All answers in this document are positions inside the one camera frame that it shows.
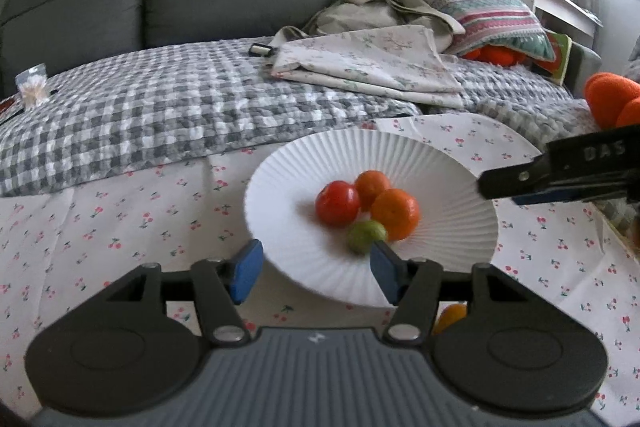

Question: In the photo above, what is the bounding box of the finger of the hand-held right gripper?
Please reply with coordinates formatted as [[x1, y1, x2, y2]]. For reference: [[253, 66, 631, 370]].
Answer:
[[477, 154, 581, 208]]

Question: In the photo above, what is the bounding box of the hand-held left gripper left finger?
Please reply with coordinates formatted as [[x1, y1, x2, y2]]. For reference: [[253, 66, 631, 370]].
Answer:
[[104, 239, 265, 349]]

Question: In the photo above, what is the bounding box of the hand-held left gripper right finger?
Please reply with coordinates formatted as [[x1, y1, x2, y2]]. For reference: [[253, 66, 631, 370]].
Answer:
[[369, 240, 534, 349]]

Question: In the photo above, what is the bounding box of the green lime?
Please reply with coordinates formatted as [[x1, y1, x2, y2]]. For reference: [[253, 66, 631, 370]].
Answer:
[[348, 220, 388, 256]]

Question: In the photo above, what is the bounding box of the large orange tangerine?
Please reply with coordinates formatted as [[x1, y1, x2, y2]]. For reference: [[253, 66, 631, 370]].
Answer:
[[370, 188, 422, 242]]

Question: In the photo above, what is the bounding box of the red tomato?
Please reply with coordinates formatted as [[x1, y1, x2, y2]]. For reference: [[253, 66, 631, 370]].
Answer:
[[315, 180, 362, 226]]

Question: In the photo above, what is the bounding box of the small orange tangerine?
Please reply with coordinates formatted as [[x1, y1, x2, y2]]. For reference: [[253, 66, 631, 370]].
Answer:
[[354, 170, 392, 212]]

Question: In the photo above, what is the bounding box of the white ribbed paper plate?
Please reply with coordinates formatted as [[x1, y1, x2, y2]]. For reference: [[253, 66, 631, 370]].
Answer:
[[243, 129, 500, 308]]

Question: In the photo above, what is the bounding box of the orange plush toy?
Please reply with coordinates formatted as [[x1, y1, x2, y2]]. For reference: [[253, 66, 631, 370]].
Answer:
[[583, 72, 640, 130], [460, 44, 529, 68]]

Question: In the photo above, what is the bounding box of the yellow-orange citrus fruit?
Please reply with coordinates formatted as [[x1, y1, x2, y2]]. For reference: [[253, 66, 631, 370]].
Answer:
[[433, 303, 468, 336]]

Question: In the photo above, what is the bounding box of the green picture book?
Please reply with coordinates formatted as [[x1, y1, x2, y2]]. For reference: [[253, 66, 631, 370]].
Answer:
[[532, 32, 574, 86]]

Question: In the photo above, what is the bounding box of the white desk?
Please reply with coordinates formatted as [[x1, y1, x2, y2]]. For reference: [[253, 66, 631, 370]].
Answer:
[[500, 0, 604, 48]]

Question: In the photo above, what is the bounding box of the striped pastel pillow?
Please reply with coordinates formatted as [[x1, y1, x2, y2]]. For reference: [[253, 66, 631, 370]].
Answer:
[[386, 0, 557, 64]]

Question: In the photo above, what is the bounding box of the grey checked blanket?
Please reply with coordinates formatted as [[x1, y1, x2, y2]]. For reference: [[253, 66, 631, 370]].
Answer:
[[0, 38, 603, 198]]

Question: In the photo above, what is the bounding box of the folded floral cloth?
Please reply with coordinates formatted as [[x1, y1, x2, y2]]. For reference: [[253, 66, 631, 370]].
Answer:
[[270, 26, 467, 110]]

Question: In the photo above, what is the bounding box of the beige crumpled cloth bag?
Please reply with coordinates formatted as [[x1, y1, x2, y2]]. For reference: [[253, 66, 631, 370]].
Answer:
[[302, 0, 467, 54]]

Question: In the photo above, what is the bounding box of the clear plastic snack bag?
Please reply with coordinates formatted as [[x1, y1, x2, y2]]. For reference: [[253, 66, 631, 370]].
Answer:
[[14, 64, 51, 108]]

